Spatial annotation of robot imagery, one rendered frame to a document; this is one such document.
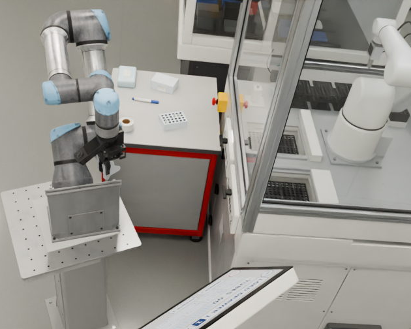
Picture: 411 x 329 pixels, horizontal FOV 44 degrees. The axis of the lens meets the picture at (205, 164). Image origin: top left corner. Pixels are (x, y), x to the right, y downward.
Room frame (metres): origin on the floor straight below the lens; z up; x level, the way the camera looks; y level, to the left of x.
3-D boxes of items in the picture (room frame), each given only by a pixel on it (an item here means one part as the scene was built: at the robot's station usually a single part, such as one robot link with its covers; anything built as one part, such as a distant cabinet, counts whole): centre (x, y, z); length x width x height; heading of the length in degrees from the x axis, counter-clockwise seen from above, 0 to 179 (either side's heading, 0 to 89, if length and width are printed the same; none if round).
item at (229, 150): (1.76, -0.09, 0.87); 0.29 x 0.02 x 0.11; 8
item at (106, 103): (1.25, 0.33, 1.38); 0.09 x 0.08 x 0.11; 23
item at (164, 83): (2.29, 0.29, 0.79); 0.13 x 0.09 x 0.05; 78
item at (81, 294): (1.31, 0.48, 0.38); 0.30 x 0.30 x 0.76; 32
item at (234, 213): (1.45, -0.13, 0.87); 0.29 x 0.02 x 0.11; 8
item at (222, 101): (2.09, -0.03, 0.88); 0.07 x 0.05 x 0.07; 8
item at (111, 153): (1.27, 0.33, 1.22); 0.09 x 0.08 x 0.12; 129
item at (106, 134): (1.26, 0.33, 1.30); 0.08 x 0.08 x 0.05
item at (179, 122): (2.00, 0.20, 0.78); 0.12 x 0.08 x 0.04; 119
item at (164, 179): (2.13, 0.27, 0.38); 0.62 x 0.58 x 0.76; 8
